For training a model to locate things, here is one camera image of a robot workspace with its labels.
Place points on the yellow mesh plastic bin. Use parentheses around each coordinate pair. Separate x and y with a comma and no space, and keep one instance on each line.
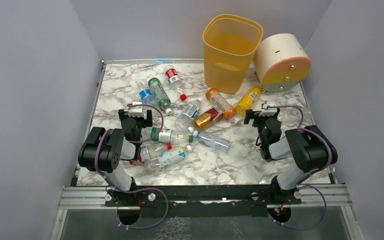
(229,45)

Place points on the yellow juice bottle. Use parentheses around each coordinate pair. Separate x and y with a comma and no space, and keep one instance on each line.
(248,100)

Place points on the red gold tea bottle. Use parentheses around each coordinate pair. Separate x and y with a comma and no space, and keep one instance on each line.
(208,118)

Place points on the green label crushed bottle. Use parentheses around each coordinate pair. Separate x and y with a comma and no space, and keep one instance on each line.
(291,117)

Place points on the orange cap juice bottle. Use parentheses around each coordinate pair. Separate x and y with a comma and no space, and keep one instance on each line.
(215,98)

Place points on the clear blue cap bottle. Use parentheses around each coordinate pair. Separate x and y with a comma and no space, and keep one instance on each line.
(211,140)

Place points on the red label clear bottle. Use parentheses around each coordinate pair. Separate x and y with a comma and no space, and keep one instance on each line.
(175,81)

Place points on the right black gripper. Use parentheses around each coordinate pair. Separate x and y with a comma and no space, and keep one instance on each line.
(263,117)

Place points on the green label tall bottle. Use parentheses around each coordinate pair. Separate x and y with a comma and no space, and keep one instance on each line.
(161,97)

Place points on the green white label bottle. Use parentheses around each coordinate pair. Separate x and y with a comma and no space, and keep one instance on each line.
(166,135)

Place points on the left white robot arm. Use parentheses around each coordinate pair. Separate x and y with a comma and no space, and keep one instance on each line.
(104,149)

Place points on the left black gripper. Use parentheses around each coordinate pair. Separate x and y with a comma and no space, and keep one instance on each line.
(134,117)

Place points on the crushed clear water bottle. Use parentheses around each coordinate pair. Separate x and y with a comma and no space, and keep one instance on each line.
(188,114)

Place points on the red label bottle near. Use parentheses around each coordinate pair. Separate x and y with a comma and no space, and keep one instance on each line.
(148,153)

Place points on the blue label clear bottle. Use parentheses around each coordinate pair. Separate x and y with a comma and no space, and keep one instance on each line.
(145,93)

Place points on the blue white label bottle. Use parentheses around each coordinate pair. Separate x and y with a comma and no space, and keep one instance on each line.
(169,158)

